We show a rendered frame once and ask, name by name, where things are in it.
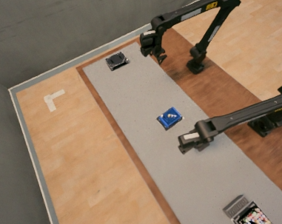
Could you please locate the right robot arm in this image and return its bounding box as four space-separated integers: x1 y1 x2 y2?
139 0 241 72

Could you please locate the blue grid rack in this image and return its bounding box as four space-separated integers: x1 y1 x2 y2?
159 107 181 127

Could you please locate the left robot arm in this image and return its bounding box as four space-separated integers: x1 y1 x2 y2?
178 86 282 155

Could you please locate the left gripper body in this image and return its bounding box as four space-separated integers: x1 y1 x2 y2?
197 143 210 152

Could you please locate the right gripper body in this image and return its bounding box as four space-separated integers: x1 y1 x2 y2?
152 42 166 61

